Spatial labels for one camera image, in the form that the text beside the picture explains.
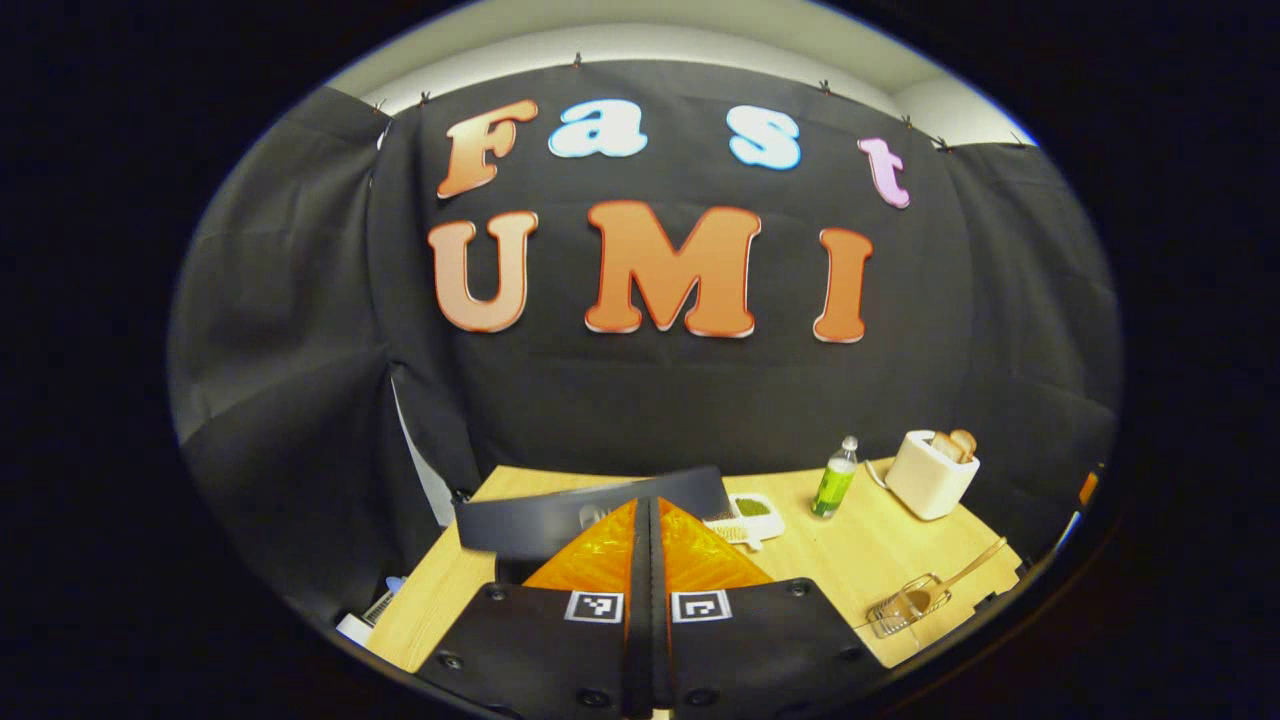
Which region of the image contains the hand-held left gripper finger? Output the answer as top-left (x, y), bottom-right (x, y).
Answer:
top-left (413, 497), bottom-right (651, 720)
top-left (648, 497), bottom-right (889, 720)

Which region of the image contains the wooden spoon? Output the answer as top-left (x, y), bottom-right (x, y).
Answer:
top-left (900, 536), bottom-right (1009, 616)

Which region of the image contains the black rice cooker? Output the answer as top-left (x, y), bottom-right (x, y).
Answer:
top-left (453, 464), bottom-right (734, 586)

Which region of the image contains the wire chopstick holder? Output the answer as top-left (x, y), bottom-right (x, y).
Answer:
top-left (866, 572), bottom-right (953, 639)

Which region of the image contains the white divided dish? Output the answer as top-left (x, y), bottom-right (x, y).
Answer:
top-left (703, 491), bottom-right (787, 551)

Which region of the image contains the white toaster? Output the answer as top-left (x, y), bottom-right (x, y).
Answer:
top-left (884, 429), bottom-right (982, 522)

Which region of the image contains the green drink bottle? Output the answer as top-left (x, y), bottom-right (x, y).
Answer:
top-left (810, 435), bottom-right (861, 520)

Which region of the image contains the white and blue object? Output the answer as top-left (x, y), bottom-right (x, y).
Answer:
top-left (336, 575), bottom-right (409, 646)

